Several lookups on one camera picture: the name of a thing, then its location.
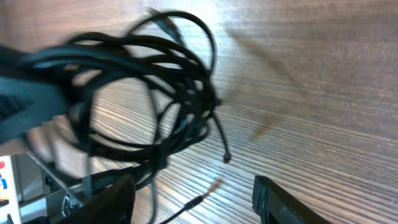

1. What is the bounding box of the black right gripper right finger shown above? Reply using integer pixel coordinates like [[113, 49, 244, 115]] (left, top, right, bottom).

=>
[[252, 175, 331, 224]]

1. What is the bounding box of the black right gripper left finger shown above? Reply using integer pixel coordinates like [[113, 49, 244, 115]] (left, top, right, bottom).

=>
[[59, 175, 136, 224]]

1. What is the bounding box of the thin black cable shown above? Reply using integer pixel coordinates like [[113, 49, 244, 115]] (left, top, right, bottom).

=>
[[146, 77, 233, 224]]

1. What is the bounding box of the black cable silver plug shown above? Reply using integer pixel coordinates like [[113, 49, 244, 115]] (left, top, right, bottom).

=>
[[160, 178, 223, 224]]

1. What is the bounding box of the black USB cable blue plug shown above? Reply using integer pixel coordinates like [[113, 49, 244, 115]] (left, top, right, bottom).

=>
[[15, 11, 219, 163]]

